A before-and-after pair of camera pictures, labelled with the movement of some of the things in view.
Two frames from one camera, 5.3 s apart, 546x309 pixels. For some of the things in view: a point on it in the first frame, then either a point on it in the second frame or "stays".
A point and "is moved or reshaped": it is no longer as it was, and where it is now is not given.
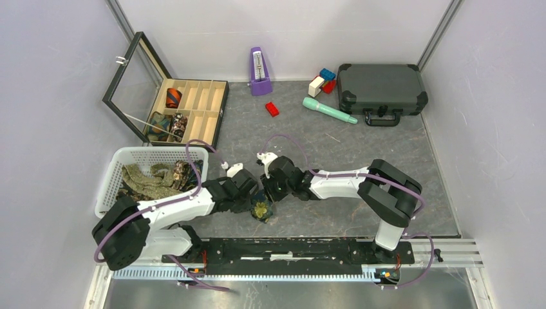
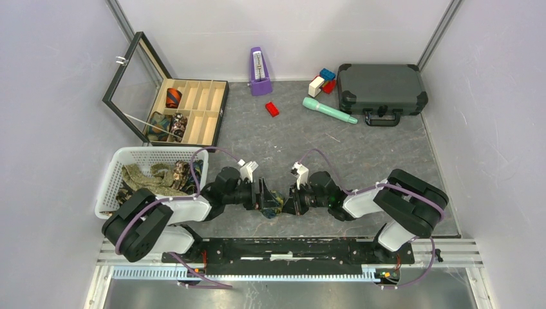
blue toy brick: x=327 y=74 stays
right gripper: x=267 y=183 → x=293 y=205
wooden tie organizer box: x=160 y=109 stays
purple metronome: x=259 y=79 stays
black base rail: x=292 y=257 stays
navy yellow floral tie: x=261 y=206 is moved or reshaped
